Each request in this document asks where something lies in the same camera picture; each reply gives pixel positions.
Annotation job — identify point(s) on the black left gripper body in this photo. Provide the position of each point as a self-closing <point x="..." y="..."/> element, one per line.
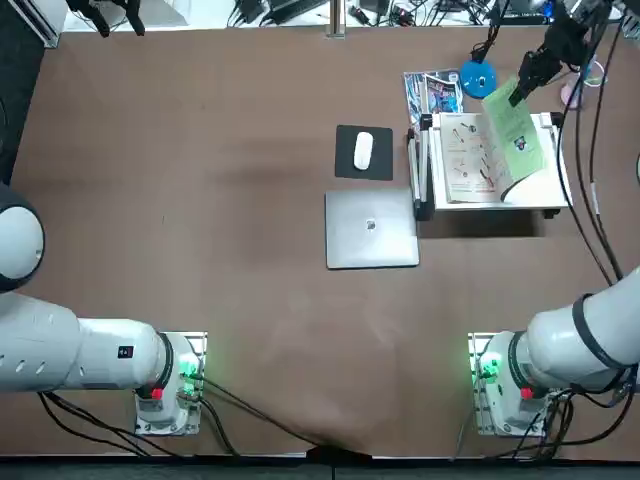
<point x="80" y="4"/>

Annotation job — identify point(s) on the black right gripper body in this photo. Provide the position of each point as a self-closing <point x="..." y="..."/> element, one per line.
<point x="570" y="42"/>

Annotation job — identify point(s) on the blue desk lamp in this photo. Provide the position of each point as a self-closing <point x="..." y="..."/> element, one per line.
<point x="475" y="80"/>

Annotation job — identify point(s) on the green cover book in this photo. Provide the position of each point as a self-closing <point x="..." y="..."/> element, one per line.
<point x="515" y="135"/>

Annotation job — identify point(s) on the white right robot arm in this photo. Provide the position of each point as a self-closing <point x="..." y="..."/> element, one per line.
<point x="560" y="345"/>

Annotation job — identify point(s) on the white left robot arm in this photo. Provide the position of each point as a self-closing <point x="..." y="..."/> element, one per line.
<point x="75" y="350"/>

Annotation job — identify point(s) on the white folding book stand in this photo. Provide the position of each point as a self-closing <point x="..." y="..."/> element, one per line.
<point x="550" y="195"/>

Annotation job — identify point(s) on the pink mesh pen cup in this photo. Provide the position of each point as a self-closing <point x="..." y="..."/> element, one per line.
<point x="570" y="95"/>

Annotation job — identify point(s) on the plastic wrapped comic magazine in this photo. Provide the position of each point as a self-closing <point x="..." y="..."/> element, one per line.
<point x="440" y="95"/>

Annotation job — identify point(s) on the black mouse pad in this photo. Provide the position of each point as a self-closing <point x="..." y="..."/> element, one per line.
<point x="382" y="155"/>

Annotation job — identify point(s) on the white computer mouse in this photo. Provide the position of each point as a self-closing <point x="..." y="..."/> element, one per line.
<point x="362" y="150"/>

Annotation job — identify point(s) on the grey laptop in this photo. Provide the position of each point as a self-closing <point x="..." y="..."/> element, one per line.
<point x="372" y="230"/>

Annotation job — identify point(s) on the aluminium frame post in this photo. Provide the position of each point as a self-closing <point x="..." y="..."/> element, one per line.
<point x="336" y="20"/>

